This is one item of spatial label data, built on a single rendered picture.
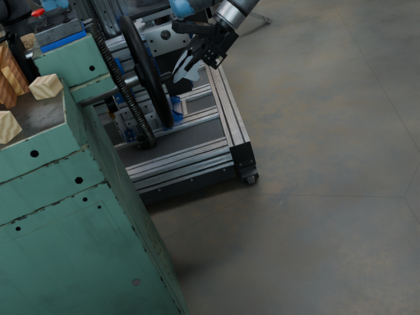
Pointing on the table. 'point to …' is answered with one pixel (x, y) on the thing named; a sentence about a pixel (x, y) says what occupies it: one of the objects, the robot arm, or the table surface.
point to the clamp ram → (24, 57)
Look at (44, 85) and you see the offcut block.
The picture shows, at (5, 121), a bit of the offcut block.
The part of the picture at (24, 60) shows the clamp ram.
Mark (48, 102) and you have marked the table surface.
